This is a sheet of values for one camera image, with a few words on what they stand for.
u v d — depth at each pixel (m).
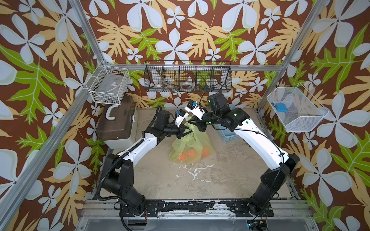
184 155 0.84
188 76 0.98
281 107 0.86
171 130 0.71
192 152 0.80
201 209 0.75
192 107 0.59
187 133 0.77
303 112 0.78
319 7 0.69
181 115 0.72
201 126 0.63
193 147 0.80
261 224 0.72
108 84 0.86
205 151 0.92
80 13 0.70
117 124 0.93
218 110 0.54
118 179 0.44
